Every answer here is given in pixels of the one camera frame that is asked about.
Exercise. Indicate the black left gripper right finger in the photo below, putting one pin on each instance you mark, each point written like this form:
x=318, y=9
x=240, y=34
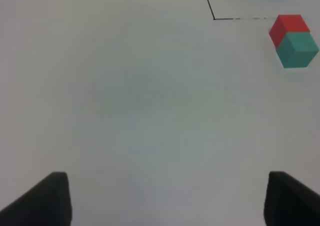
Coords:
x=288, y=202

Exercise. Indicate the red block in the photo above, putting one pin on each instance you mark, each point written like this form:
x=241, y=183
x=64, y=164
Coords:
x=285, y=23

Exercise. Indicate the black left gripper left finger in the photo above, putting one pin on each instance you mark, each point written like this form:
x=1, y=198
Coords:
x=48, y=203

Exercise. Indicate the green block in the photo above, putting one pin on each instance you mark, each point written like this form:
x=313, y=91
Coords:
x=297, y=50

